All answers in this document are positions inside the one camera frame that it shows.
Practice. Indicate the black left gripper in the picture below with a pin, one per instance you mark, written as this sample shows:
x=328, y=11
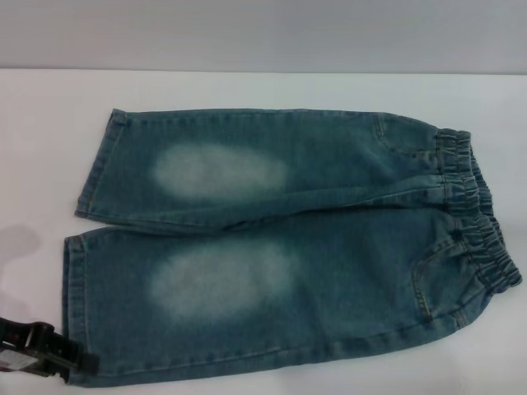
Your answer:
x=16, y=335

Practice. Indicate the blue denim shorts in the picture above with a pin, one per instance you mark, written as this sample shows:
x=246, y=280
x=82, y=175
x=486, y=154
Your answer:
x=329, y=255

